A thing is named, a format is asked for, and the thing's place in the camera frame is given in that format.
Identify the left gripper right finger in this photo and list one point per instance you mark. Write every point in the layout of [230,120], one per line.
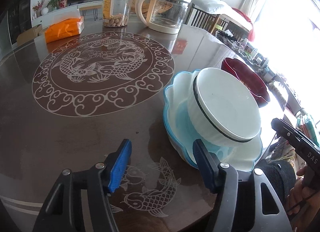
[245,201]

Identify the red flower plate front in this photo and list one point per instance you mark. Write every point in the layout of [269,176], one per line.
[249,79]

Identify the white ribbed bowl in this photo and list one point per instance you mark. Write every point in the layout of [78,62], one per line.
[221,109]

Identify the blue scalloped ceramic bowl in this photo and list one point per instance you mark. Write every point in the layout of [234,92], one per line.
[182,134]

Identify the right hand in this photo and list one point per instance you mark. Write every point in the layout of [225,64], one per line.
[299,193]

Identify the folded teal towels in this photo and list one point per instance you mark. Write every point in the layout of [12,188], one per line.
[305,125]

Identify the white pillow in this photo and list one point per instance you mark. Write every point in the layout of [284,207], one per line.
[214,7]

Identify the wooden crib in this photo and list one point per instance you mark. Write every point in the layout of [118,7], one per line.
[238,26]

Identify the cardboard box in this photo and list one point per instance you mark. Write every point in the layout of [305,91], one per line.
[29,35]

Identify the orange tissue pack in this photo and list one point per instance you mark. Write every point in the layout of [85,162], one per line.
[64,29]

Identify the white tv cabinet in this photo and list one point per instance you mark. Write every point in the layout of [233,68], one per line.
[91,11]

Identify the clear plastic snack jar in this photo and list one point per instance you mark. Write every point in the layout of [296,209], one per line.
[116,13]

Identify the glass kettle cream handle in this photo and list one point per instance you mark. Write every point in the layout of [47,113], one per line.
[164,16]

